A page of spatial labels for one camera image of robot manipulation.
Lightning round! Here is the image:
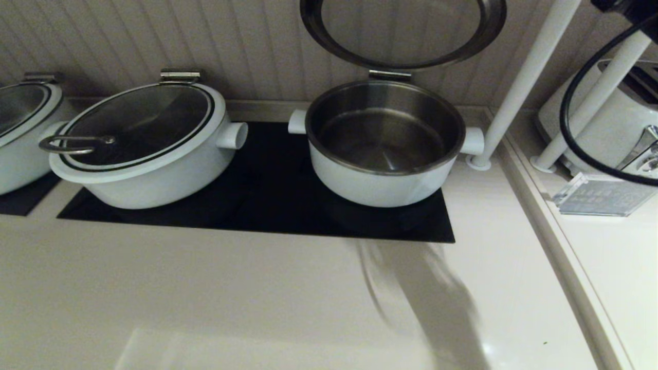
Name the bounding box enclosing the small deep white pot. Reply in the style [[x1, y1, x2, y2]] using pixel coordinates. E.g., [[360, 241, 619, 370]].
[[287, 80, 485, 208]]

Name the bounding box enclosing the wide white cooking pot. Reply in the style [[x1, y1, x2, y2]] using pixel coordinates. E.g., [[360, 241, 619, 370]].
[[50, 98, 249, 210], [0, 103, 78, 196]]

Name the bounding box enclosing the glass lid white rim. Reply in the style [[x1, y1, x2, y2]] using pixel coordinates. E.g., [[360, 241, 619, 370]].
[[0, 82, 65, 150]]

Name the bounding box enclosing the large black induction cooktop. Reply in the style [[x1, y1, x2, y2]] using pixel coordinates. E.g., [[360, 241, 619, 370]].
[[58, 122, 455, 244]]

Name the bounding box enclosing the white slanted pole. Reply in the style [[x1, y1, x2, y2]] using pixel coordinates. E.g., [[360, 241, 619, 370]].
[[465, 0, 581, 171], [529, 28, 656, 173]]

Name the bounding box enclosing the clear acrylic sign holder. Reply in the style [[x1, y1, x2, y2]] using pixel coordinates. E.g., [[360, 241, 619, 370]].
[[552, 173, 658, 217]]

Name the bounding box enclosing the small black induction cooktop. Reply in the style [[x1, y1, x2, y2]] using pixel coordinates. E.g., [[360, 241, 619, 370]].
[[0, 172, 62, 216]]

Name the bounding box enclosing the glass lid loop steel handle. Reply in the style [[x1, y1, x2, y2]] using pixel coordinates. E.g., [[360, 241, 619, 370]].
[[39, 82, 227, 184]]

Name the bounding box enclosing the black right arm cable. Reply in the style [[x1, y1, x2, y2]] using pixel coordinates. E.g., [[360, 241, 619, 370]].
[[559, 13, 658, 187]]

